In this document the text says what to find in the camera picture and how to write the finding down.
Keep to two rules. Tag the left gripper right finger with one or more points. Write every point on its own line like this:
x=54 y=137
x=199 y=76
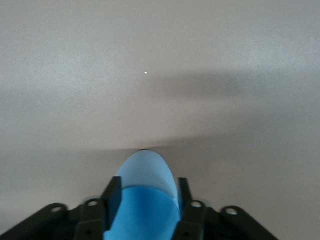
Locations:
x=191 y=220

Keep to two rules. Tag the brown table cover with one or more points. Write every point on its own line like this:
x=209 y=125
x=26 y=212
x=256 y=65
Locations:
x=75 y=75

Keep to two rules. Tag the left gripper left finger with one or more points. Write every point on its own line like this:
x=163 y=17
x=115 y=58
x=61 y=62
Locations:
x=95 y=220

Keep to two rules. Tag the light blue cup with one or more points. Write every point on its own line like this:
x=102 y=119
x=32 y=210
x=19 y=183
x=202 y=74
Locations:
x=147 y=207

